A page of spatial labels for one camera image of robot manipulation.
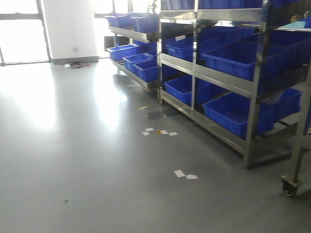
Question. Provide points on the cart caster wheel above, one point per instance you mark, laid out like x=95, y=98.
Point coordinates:
x=290, y=188

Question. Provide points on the steel rack with blue bins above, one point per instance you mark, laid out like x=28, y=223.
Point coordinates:
x=239, y=66

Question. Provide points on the far steel rack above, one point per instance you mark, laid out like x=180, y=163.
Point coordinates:
x=135, y=41

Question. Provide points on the white paper scrap near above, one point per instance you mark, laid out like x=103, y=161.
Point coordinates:
x=181, y=174

